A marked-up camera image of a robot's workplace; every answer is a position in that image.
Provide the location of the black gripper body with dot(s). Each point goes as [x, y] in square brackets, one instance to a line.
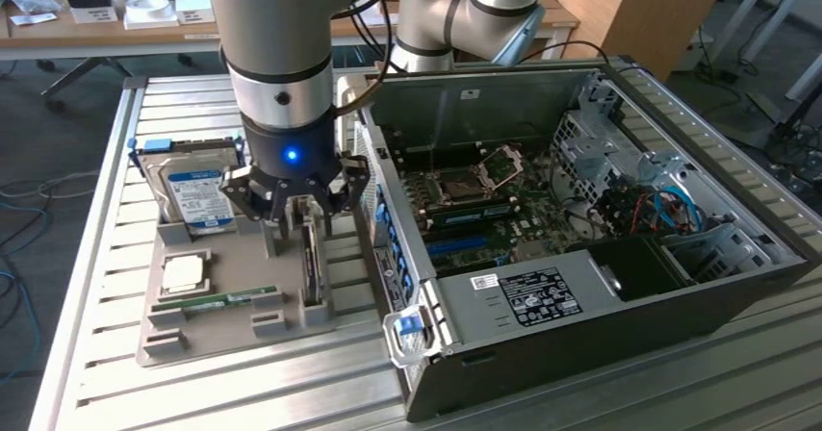
[290, 142]

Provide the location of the graphics card with black fan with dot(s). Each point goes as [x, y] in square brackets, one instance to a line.
[313, 267]

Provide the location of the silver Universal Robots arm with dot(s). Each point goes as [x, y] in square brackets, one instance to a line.
[276, 27]

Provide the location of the hard disk in blue caddy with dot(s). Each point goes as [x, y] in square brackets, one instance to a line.
[185, 195]

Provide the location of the CPU socket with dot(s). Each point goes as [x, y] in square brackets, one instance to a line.
[459, 188]

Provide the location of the grey plastic parts rack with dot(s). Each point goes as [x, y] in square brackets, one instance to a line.
[237, 277]

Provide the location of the dark RAM stick with label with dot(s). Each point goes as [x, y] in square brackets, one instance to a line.
[468, 215]

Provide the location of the silver CPU chip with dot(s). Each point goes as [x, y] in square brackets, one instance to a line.
[182, 274]

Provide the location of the long expansion slot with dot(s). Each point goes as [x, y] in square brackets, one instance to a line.
[459, 246]

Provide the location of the green RAM stick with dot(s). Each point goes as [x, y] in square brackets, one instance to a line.
[212, 301]

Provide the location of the metal socket cover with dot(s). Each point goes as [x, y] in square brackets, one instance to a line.
[501, 164]

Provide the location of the green motherboard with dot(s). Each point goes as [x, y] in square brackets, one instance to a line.
[539, 214]

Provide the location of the grey power supply unit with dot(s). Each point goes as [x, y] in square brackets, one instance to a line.
[461, 306]

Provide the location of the plain white box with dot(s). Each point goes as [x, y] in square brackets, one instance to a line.
[192, 10]

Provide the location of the flat white box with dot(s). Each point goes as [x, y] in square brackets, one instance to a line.
[150, 23]

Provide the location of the white tape roll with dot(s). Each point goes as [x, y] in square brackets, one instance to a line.
[148, 4]

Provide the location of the perforated metal drive cage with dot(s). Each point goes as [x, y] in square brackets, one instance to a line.
[591, 152]

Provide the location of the white box with black top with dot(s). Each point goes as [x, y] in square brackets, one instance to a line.
[89, 7]

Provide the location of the wooden desk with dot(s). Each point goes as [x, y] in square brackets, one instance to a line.
[38, 36]

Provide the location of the black open PC case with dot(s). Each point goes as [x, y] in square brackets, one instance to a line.
[577, 354]

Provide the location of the silver metal disk bay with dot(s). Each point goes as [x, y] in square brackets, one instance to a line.
[712, 253]

